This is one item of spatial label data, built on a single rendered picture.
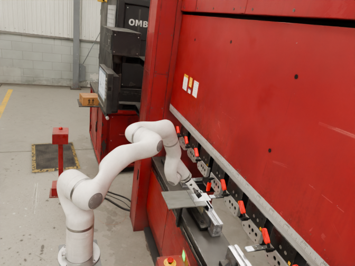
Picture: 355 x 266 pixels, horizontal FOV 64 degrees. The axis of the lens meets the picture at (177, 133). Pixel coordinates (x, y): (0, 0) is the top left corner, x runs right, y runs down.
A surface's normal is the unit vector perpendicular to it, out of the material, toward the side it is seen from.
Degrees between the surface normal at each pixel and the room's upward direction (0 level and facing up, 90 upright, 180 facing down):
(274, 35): 90
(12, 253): 0
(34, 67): 90
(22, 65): 90
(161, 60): 90
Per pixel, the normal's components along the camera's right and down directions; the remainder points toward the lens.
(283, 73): -0.94, -0.01
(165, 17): 0.31, 0.39
